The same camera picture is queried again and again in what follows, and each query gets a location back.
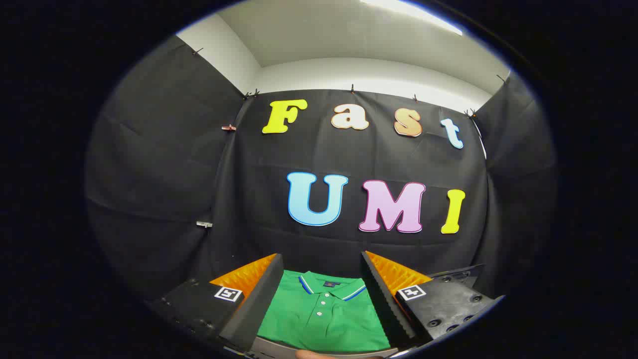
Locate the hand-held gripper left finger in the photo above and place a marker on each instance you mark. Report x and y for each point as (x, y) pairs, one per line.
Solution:
(254, 309)

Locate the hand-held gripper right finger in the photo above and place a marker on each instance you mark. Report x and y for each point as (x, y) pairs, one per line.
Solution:
(386, 304)

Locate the grey box stand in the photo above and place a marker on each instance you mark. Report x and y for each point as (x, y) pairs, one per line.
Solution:
(271, 347)

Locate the silver clip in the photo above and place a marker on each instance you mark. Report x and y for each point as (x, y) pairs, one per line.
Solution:
(204, 224)

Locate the green polo shirt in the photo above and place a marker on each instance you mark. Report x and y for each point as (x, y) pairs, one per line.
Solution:
(324, 324)

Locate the row of black clips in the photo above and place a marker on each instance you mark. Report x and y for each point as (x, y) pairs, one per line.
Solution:
(352, 89)

